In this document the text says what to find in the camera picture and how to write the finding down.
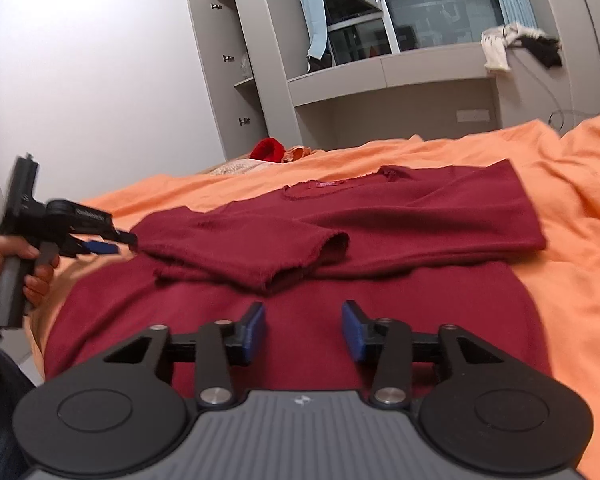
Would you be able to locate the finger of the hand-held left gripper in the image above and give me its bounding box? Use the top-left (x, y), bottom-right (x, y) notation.
top-left (70, 237), bottom-right (120, 257)
top-left (107, 227), bottom-right (139, 252)

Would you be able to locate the dark red sweater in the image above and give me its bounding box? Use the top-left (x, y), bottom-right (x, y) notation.
top-left (42, 159), bottom-right (553, 401)

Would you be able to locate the small orange garment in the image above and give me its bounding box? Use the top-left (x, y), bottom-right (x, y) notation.
top-left (281, 145), bottom-right (321, 163)

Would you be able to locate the orange bed blanket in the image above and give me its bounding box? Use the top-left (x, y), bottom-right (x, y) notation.
top-left (22, 110), bottom-right (600, 480)

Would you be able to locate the window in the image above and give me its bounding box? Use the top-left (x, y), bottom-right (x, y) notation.
top-left (325, 0), bottom-right (493, 63)

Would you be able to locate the person's left hand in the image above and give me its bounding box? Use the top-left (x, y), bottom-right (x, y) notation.
top-left (0, 236), bottom-right (61, 309)

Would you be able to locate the plain light blue curtain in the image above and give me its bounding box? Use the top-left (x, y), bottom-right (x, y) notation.
top-left (287, 0), bottom-right (331, 61)

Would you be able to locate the black garment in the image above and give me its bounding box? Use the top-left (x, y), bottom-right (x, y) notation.
top-left (522, 35), bottom-right (564, 68)

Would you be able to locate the black cable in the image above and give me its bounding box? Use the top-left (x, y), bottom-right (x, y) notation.
top-left (500, 25), bottom-right (600, 128)

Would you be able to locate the person's left leg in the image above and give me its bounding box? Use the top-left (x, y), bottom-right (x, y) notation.
top-left (0, 350), bottom-right (36, 480)

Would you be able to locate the grey window sill cabinet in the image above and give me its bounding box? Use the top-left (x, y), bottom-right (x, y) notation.
top-left (286, 40), bottom-right (503, 133)

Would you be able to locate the grey wardrobe with open door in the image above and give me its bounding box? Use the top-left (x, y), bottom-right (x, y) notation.
top-left (186, 0), bottom-right (301, 161)

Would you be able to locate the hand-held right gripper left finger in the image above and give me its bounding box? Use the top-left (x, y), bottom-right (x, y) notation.
top-left (102, 301), bottom-right (268, 407)

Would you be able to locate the beige patterned cloth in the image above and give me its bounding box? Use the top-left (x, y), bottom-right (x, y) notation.
top-left (200, 158), bottom-right (266, 177)

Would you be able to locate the white garment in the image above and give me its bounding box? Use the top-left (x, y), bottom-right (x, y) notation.
top-left (481, 22), bottom-right (531, 73)

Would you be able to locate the red knit hat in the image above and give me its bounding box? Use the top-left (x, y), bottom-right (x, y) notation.
top-left (250, 137), bottom-right (287, 163)

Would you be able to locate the tall grey closed wardrobe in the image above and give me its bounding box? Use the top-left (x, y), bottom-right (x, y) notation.
top-left (530, 0), bottom-right (600, 131)

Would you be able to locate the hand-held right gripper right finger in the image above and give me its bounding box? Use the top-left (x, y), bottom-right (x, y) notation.
top-left (341, 300), bottom-right (506, 407)

